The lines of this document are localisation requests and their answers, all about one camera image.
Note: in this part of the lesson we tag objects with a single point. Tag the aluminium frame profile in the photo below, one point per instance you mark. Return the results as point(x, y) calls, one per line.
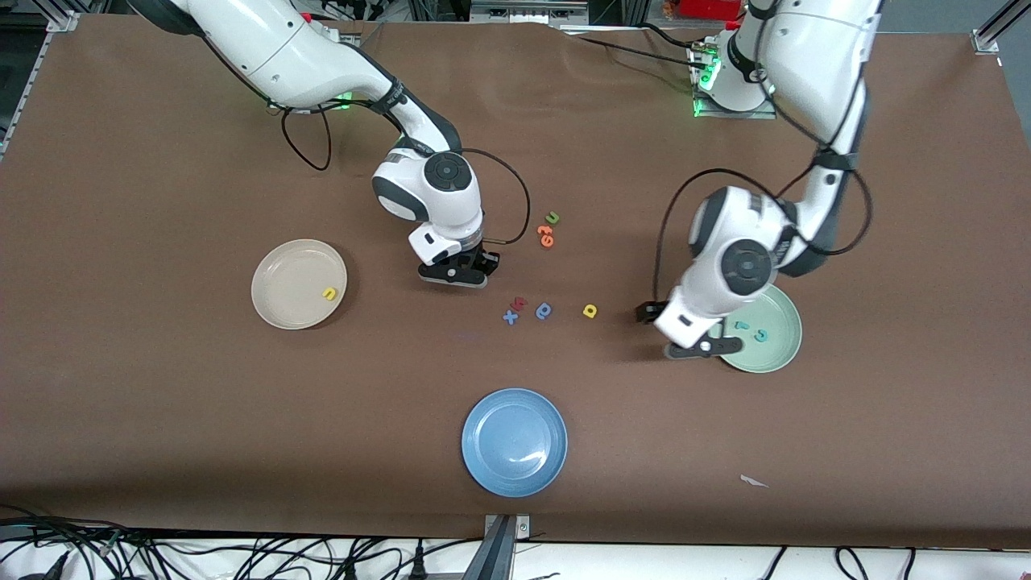
point(48, 22)
point(987, 40)

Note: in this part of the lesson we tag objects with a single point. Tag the brown table cover sheet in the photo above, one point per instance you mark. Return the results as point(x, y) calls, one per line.
point(161, 403)

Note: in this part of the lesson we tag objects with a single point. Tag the silver clamp bracket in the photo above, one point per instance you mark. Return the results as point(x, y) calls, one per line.
point(523, 528)

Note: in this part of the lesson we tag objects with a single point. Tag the beige plate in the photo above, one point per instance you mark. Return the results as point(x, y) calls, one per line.
point(290, 284)

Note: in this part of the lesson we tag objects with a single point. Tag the blue foam letter a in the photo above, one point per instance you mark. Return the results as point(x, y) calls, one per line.
point(544, 311)

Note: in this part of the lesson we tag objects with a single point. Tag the red box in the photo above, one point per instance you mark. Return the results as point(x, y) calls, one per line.
point(709, 8)

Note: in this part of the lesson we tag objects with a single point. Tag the white paper scrap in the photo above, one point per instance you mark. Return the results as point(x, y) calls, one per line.
point(751, 481)

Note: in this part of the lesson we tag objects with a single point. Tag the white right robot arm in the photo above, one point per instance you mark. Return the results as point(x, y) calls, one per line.
point(282, 48)

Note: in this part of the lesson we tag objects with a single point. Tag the pale green plate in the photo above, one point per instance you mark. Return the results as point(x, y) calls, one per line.
point(773, 354)

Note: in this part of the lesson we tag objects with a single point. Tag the grey equipment box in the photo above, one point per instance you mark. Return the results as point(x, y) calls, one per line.
point(527, 12)

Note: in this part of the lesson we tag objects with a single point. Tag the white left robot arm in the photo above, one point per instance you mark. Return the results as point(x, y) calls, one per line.
point(813, 48)

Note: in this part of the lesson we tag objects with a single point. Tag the blue plate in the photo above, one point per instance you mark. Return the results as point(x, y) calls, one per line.
point(514, 442)

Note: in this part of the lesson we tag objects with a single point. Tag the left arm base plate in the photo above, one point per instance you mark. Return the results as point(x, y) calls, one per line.
point(725, 114)

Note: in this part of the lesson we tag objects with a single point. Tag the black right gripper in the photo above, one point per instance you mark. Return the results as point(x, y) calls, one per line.
point(480, 259)

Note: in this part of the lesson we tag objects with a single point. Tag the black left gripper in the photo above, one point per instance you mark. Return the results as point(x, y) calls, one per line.
point(647, 312)

